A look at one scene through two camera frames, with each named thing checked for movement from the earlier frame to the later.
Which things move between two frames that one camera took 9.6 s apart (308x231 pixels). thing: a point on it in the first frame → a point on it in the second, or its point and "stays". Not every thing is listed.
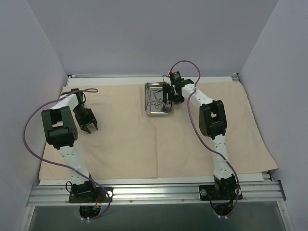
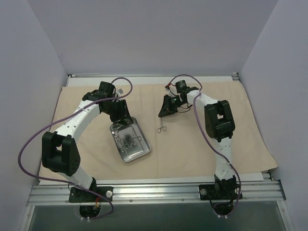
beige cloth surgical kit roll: (129, 144) stays
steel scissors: (157, 106) → (132, 140)
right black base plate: (219, 192) stays
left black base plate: (90, 194) stays
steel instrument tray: (155, 106) → (130, 140)
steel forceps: (149, 96) → (125, 144)
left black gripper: (87, 120) → (121, 111)
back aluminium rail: (150, 75) stays
